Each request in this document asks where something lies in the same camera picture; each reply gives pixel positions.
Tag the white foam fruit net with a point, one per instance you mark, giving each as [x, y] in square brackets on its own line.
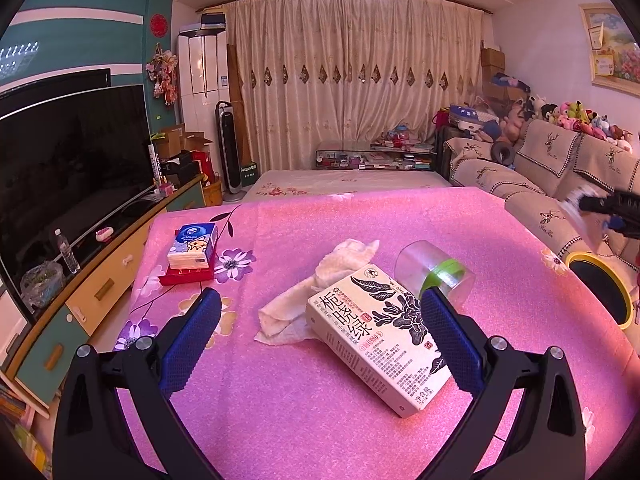
[575, 201]

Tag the beige patterned curtain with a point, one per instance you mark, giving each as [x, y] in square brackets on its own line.
[350, 75]

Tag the framed flower picture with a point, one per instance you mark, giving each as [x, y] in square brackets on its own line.
[612, 40]

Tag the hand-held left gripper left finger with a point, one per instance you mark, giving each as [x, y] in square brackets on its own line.
[192, 340]

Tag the clear plastic bag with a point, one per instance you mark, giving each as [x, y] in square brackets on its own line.
[42, 285]

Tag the clear cup with green label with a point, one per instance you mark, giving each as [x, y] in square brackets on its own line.
[425, 260]

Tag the white box with black flower print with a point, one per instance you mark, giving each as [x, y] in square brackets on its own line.
[360, 330]

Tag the pile of open cardboard boxes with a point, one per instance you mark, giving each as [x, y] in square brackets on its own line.
[185, 155]

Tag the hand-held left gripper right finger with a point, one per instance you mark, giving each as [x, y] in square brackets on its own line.
[452, 340]

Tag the glass coffee table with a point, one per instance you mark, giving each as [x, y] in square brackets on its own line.
[375, 157]

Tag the large black television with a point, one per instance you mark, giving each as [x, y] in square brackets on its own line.
[65, 170]

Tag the pink hanging flower decoration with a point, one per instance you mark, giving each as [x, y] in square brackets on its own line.
[162, 75]

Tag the floral bed sheet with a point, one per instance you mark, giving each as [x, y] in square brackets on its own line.
[350, 182]

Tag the clear water bottle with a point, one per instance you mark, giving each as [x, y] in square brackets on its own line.
[67, 255]

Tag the black tower fan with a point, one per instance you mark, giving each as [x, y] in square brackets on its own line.
[231, 150]

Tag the blue white tissue pack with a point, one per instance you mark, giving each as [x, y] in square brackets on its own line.
[192, 245]

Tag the small pink white dish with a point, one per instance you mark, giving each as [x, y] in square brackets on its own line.
[105, 235]

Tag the cream cloth towel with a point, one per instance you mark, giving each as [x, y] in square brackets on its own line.
[300, 300]

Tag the stacked closed cardboard boxes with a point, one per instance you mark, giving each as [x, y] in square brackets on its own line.
[495, 70]

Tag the beige covered sofa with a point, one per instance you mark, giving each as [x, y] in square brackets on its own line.
[550, 170]

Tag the flat red box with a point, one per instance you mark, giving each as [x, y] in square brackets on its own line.
[185, 276]

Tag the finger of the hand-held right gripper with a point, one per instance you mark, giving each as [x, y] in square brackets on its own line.
[597, 204]

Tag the red round wall ornament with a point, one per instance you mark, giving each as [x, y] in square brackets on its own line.
[158, 25]

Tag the bookshelf with books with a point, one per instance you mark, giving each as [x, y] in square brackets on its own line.
[20, 435]

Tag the pink flowered table cover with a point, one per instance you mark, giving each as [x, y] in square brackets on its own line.
[280, 410]

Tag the wooden television cabinet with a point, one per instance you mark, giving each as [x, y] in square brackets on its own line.
[100, 280]

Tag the yellow rimmed trash bin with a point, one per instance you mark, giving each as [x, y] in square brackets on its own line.
[600, 290]

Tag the row of plush toys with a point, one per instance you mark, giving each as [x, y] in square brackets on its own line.
[580, 120]

